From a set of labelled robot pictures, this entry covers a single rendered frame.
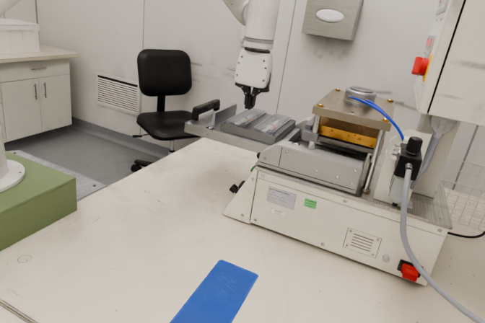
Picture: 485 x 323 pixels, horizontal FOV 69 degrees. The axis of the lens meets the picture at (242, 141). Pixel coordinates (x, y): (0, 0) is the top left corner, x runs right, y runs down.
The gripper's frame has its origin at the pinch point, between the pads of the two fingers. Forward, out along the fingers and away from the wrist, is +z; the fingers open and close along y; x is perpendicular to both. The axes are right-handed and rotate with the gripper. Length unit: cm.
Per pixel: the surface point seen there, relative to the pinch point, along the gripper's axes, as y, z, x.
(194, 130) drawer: -11.6, 9.3, -11.0
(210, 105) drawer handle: -13.1, 4.2, 0.3
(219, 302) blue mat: 17, 30, -45
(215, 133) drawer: -4.8, 8.2, -11.0
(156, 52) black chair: -116, 12, 113
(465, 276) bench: 66, 30, -6
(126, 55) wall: -168, 25, 143
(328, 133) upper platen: 25.8, 0.2, -10.4
